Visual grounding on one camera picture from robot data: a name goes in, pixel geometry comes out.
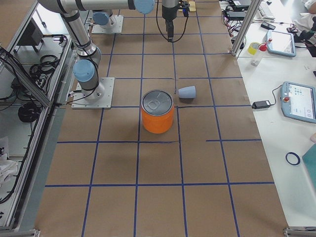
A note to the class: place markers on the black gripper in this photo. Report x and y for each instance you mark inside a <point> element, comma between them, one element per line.
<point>168,14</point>

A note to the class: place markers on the light blue plastic cup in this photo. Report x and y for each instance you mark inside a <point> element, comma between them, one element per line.
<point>188,92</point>

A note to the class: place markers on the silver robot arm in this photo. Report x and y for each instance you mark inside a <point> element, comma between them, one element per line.
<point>85,69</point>
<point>104,18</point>

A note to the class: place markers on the wooden cup stand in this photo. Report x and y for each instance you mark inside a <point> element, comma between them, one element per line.
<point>192,6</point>

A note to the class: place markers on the yellow tape roll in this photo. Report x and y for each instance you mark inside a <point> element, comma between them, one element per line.
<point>253,47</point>

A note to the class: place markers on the white keyboard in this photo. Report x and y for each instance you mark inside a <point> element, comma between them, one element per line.
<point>265,12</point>

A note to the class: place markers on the orange metal can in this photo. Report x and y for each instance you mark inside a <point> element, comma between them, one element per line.
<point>157,111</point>

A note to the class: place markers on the clear bottle red cap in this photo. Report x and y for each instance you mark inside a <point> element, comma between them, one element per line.
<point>261,51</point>

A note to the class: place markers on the far teach pendant tablet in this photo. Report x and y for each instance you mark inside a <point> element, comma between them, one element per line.
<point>280,43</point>

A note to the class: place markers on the teach pendant tablet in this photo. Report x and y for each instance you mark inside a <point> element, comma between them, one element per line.
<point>298,101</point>
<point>280,43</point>

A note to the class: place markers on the black power adapter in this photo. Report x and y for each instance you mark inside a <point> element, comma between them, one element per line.
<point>261,104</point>

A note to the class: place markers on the near teach pendant tablet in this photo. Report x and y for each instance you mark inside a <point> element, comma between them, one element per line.
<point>298,101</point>

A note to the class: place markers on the teal board corner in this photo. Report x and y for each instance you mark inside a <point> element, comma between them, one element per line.
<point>309,159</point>

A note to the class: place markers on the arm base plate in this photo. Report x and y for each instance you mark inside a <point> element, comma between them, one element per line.
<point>117,29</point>
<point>100,98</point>

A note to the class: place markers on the aluminium frame post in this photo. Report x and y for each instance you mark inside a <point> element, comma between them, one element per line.
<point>252,10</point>

